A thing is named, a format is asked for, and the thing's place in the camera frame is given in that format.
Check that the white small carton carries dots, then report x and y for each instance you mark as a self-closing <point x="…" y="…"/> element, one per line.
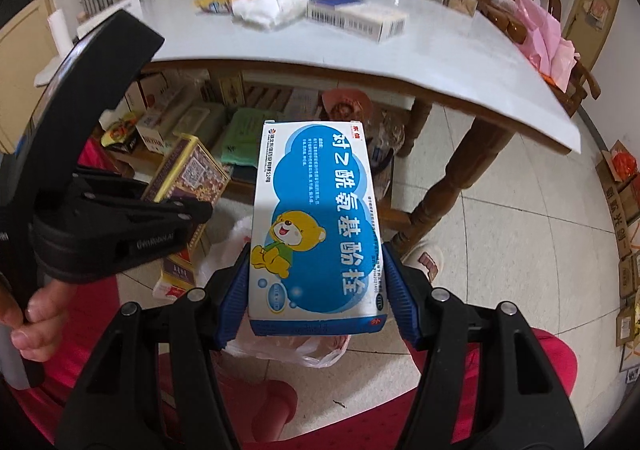
<point x="155" y="138"/>

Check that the person's right leg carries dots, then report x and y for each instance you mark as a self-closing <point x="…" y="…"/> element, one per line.
<point x="540" y="380"/>

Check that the yellow orange snack packet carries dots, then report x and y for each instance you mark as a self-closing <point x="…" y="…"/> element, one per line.
<point x="120" y="130"/>

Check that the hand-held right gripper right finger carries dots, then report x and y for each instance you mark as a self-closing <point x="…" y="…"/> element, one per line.
<point x="400" y="302"/>

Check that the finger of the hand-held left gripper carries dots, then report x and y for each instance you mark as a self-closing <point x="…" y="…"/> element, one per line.
<point x="150" y="207"/>

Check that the stack of cardboard boxes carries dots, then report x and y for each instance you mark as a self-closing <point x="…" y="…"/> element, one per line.
<point x="620" y="210"/>

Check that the cream door with window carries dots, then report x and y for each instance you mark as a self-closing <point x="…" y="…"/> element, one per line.
<point x="30" y="30"/>

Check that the white plastic bag red print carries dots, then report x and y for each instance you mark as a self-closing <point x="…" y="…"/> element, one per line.
<point x="300" y="355"/>

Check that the green packet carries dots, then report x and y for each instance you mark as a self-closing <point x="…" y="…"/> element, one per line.
<point x="245" y="135"/>

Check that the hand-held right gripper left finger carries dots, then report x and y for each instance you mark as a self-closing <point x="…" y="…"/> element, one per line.
<point x="232" y="302"/>

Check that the small beige box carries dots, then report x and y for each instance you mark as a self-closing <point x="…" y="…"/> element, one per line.
<point x="462" y="3"/>

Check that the wooden table white top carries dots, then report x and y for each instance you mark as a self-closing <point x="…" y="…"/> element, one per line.
<point x="450" y="70"/>

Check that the blue white medicine box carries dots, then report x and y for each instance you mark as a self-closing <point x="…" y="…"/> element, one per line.
<point x="310" y="210"/>

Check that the cream wooden door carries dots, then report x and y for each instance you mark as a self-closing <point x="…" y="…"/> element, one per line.
<point x="595" y="5"/>

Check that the blue white carton box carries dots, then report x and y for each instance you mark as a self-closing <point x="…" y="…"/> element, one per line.
<point x="330" y="8"/>

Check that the white tissue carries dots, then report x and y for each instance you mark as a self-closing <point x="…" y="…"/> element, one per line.
<point x="270" y="5"/>

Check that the purple gold box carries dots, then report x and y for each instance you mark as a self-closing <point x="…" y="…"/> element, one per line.
<point x="200" y="170"/>

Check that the person's left hand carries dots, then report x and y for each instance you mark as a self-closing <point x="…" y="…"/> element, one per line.
<point x="42" y="325"/>

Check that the white barcode box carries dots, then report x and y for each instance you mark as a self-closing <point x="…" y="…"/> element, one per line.
<point x="375" y="20"/>

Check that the beige slipper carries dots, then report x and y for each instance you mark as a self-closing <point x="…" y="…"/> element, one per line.
<point x="425" y="262"/>

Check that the pink plastic bag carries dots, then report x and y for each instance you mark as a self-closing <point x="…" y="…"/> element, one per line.
<point x="542" y="35"/>

